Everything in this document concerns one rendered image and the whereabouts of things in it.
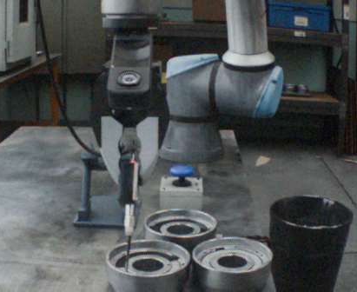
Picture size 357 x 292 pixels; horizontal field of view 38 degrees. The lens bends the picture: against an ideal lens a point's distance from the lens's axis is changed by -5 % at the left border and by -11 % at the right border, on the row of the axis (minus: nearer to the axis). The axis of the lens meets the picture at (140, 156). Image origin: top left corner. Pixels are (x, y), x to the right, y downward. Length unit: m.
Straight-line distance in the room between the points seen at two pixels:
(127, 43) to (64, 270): 0.31
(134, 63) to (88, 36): 3.92
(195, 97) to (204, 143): 0.10
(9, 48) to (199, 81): 1.84
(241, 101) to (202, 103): 0.09
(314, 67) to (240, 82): 3.71
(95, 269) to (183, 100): 0.56
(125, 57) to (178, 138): 0.61
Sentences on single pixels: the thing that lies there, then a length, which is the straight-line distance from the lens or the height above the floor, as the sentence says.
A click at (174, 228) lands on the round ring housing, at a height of 0.82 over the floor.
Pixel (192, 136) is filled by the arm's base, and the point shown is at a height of 0.86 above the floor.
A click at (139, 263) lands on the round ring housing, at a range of 0.71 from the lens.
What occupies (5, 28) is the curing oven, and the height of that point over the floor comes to 1.05.
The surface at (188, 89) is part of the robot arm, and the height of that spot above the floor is 0.96.
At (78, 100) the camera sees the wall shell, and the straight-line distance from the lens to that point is 4.85.
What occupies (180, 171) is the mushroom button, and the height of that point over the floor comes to 0.87.
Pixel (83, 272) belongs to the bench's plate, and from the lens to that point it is 0.74.
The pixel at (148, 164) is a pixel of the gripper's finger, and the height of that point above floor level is 0.95.
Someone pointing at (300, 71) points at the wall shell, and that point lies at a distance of 4.81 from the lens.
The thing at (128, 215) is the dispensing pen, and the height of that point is 0.89.
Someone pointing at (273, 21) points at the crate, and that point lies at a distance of 4.23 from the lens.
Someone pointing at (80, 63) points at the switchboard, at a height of 0.64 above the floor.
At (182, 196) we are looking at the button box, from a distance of 0.91.
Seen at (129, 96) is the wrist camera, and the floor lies 1.05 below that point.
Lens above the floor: 1.15
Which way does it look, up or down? 16 degrees down
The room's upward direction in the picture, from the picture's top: straight up
